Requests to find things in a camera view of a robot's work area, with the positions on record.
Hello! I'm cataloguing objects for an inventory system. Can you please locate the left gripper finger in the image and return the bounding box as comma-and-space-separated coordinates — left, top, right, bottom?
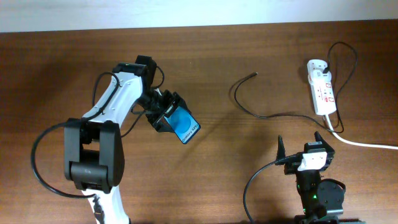
173, 91, 192, 114
152, 115, 172, 133

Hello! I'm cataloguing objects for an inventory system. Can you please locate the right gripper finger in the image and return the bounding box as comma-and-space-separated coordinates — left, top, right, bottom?
314, 131, 335, 153
276, 135, 286, 162

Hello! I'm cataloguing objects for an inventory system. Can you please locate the blue screen smartphone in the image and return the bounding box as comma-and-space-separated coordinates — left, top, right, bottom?
165, 106, 201, 144

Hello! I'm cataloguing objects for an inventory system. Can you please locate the black charging cable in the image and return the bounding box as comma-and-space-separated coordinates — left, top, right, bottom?
233, 41, 359, 134

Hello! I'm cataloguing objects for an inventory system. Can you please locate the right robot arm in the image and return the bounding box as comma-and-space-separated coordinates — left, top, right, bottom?
276, 132, 346, 223

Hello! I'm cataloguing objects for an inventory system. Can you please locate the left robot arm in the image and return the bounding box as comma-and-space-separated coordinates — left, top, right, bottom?
64, 55, 201, 223

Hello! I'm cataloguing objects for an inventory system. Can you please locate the white USB charger plug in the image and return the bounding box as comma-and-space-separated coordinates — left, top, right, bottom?
308, 70, 331, 85

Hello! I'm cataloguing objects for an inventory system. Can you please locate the white power strip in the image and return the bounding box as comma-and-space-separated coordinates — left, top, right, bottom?
307, 59, 336, 116

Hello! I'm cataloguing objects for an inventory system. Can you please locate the right black camera cable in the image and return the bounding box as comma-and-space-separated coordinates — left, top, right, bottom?
243, 155, 303, 223

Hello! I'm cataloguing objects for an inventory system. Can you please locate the black camera cable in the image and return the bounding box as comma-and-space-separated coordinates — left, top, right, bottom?
243, 155, 303, 223
30, 65, 165, 199

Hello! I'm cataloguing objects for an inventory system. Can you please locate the left black camera cable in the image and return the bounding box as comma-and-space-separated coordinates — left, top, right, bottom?
30, 65, 165, 199

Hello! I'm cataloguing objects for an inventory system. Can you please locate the white power strip cord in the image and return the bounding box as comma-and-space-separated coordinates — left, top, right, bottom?
323, 114, 398, 151

